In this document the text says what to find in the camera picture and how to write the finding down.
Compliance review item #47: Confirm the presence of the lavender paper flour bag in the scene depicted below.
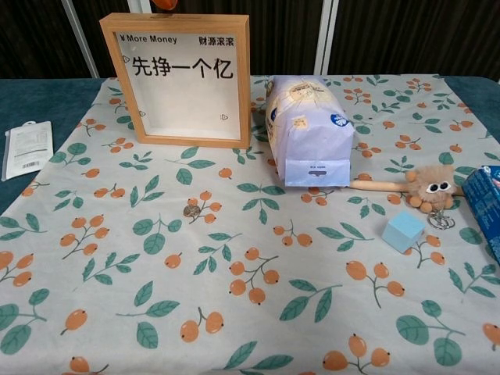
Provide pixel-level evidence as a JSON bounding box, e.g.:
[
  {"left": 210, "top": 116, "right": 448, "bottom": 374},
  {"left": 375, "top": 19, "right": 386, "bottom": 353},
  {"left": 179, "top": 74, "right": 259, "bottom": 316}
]
[{"left": 265, "top": 75, "right": 355, "bottom": 188}]

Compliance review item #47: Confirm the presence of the floral leaf print tablecloth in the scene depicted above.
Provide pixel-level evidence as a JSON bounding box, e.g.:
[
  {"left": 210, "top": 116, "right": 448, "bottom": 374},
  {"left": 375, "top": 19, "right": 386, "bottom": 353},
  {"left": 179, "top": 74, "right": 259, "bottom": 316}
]
[{"left": 0, "top": 73, "right": 500, "bottom": 375}]

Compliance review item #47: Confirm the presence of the light wooden stick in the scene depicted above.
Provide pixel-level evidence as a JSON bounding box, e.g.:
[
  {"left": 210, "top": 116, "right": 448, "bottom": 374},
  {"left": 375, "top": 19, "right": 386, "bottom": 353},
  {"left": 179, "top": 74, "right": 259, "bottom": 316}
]
[{"left": 349, "top": 179, "right": 411, "bottom": 193}]

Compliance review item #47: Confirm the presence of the light blue cube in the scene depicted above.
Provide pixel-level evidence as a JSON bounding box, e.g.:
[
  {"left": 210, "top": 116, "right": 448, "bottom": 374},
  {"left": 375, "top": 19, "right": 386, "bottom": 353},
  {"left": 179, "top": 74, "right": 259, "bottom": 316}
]
[{"left": 381, "top": 212, "right": 426, "bottom": 255}]

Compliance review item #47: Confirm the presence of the white flat plastic package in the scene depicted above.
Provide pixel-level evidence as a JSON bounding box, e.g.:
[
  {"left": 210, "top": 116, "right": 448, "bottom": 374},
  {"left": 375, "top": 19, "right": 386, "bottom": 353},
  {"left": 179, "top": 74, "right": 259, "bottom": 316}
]
[{"left": 2, "top": 120, "right": 54, "bottom": 181}]

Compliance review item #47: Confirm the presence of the teal velvet table cover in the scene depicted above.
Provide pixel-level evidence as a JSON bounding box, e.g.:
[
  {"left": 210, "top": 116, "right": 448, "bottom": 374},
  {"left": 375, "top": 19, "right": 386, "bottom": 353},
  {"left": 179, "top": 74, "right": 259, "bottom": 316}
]
[{"left": 0, "top": 75, "right": 500, "bottom": 216}]

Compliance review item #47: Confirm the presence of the blue pink cookie box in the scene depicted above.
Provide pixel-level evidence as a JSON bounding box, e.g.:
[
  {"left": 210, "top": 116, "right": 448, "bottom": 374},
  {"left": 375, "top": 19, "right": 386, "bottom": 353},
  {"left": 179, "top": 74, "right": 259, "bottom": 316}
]
[{"left": 462, "top": 164, "right": 500, "bottom": 265}]

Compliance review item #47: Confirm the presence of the furry brown keychain toy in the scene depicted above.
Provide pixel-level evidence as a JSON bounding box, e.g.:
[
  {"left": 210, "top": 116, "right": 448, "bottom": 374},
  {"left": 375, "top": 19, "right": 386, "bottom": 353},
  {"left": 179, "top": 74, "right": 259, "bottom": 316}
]
[{"left": 404, "top": 164, "right": 458, "bottom": 230}]

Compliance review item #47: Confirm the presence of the wooden box with characters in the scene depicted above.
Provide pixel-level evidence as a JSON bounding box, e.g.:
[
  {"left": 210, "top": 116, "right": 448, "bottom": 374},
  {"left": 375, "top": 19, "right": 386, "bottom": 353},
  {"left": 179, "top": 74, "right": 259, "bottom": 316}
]
[{"left": 99, "top": 12, "right": 252, "bottom": 150}]

